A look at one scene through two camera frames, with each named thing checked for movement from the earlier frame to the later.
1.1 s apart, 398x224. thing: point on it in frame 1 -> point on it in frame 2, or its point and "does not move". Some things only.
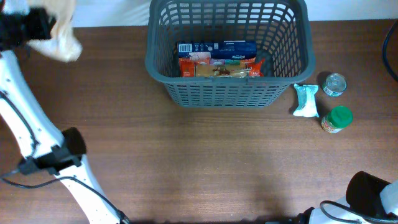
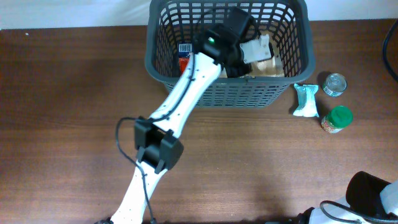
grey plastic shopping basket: [283, 34] does not move
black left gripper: [46, 22] -> [240, 72]
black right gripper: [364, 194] does not move
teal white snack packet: [307, 101] does not move
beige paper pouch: [63, 43] -> [272, 67]
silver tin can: [334, 84] does not move
